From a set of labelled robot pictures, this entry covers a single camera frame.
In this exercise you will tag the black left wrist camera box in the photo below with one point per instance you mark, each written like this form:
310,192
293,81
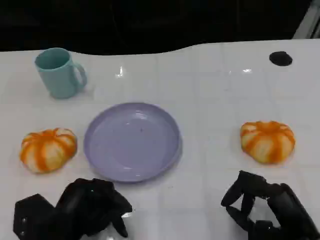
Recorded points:
32,217

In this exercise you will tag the black backdrop cloth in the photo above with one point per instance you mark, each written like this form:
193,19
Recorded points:
125,25

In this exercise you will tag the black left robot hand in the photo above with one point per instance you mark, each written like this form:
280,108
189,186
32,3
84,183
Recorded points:
85,205

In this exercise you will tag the orange white toy bread roll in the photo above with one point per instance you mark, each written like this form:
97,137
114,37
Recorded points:
47,150
267,142

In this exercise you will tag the silver metal frame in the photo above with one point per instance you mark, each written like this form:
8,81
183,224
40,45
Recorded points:
308,25

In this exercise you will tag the black round table grommet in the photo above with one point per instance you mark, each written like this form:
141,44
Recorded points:
280,58

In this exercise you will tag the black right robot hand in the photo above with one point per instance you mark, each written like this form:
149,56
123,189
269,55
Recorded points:
287,207

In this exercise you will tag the lilac plate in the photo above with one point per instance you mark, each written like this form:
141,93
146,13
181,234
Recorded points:
132,142

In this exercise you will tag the pale green mug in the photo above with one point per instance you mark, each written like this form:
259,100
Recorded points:
60,80

